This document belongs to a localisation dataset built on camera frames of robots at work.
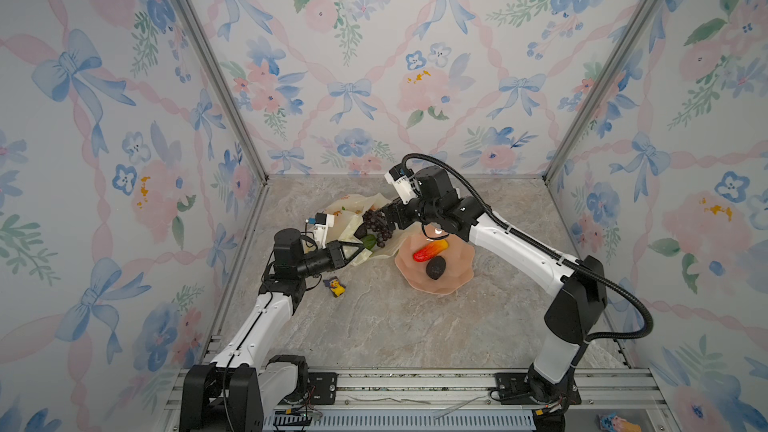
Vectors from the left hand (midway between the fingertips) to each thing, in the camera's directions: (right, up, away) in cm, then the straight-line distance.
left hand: (363, 246), depth 76 cm
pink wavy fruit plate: (+28, -6, +18) cm, 34 cm away
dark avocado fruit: (+20, -8, +14) cm, 26 cm away
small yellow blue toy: (-9, -14, +13) cm, 21 cm away
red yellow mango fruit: (+20, -4, +19) cm, 28 cm away
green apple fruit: (0, -1, +22) cm, 22 cm away
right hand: (+5, +10, +4) cm, 12 cm away
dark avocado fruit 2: (-3, +2, +23) cm, 23 cm away
